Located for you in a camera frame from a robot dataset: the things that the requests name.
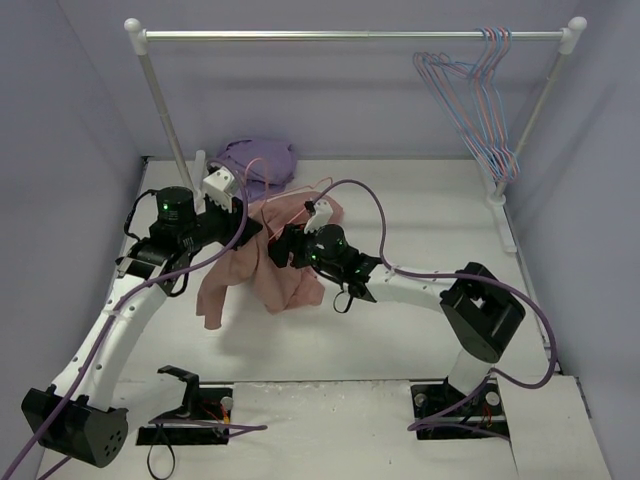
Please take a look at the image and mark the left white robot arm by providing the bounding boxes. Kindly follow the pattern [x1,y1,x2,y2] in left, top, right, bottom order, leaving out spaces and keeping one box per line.
[21,186,261,468]

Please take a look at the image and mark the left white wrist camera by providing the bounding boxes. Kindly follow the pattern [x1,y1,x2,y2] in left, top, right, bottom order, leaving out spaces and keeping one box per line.
[202,167,239,213]

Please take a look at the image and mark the pink and blue hangers bunch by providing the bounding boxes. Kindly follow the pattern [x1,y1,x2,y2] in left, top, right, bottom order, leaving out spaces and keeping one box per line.
[412,26,520,183]

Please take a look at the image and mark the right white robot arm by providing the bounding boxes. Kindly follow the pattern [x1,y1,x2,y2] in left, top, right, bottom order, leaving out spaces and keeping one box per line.
[268,224,525,412]

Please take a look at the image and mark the purple t shirt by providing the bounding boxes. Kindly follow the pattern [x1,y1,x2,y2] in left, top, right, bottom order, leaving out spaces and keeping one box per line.
[215,139,298,202]

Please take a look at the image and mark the pink wire hanger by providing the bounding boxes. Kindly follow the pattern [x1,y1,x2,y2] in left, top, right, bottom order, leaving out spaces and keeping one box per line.
[243,157,334,243]

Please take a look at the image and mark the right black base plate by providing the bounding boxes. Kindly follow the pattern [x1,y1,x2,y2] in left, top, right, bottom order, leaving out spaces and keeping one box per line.
[410,380,510,441]

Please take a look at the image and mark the purple cable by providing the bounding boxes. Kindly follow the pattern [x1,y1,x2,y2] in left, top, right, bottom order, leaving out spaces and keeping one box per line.
[319,179,559,434]
[0,157,269,480]

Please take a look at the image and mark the white metal clothes rack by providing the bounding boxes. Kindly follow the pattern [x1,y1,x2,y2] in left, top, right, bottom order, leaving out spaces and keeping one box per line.
[123,14,589,254]

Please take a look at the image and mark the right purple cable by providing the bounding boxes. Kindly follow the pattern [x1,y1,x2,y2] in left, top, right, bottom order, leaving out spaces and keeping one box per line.
[319,179,559,434]

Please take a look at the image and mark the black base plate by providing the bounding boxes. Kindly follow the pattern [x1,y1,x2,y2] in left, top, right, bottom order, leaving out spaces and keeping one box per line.
[410,380,510,441]
[136,384,233,446]

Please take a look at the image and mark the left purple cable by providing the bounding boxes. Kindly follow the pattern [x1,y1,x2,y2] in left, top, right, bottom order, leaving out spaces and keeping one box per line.
[0,157,269,480]

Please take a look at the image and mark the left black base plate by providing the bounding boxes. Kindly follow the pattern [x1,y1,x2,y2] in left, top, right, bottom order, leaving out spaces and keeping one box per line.
[136,384,233,446]

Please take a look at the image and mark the pink t shirt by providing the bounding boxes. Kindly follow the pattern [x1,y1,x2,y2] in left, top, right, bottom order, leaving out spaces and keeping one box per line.
[196,203,325,330]

